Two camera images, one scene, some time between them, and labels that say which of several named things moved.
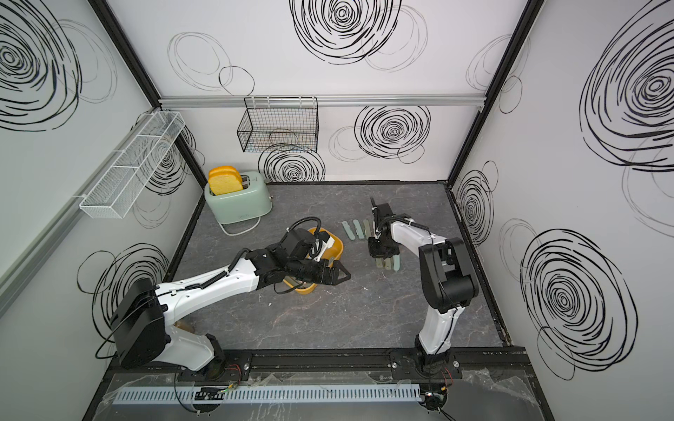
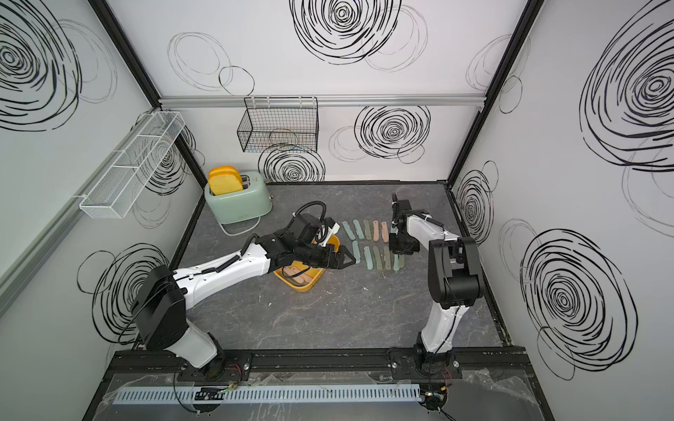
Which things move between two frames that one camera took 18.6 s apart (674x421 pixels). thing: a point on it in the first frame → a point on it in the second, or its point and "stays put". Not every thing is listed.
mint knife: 348,231 stays put
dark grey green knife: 367,229 stays put
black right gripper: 376,253 → 415,247
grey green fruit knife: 359,229 stays put
